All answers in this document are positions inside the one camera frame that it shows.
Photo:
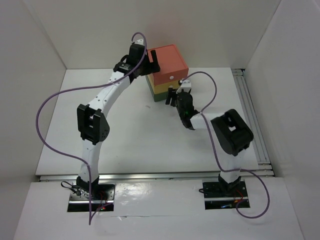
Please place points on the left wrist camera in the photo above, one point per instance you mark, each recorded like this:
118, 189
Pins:
139, 42

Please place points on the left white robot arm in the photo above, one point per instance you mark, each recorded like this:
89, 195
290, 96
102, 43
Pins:
92, 117

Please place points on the aluminium side rail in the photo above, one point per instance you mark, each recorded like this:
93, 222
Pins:
265, 168

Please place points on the salmon top drawer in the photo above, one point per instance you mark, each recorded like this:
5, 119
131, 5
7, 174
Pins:
161, 77

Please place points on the green bottom drawer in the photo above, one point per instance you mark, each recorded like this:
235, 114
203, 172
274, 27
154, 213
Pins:
157, 97

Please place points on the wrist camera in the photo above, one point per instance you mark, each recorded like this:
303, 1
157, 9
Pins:
184, 86
139, 42

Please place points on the yellow drawer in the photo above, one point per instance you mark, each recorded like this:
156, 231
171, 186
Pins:
163, 88

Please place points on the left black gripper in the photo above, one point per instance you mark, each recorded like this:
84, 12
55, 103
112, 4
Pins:
151, 67

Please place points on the three-drawer organizer box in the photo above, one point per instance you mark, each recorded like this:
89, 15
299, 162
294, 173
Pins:
173, 68

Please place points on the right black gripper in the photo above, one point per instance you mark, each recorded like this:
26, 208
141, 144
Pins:
172, 93

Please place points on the aluminium front rail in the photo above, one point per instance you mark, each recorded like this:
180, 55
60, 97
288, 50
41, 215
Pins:
137, 176

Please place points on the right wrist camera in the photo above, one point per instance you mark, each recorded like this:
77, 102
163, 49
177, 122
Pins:
184, 86

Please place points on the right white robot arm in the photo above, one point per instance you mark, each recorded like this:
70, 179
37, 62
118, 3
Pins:
232, 133

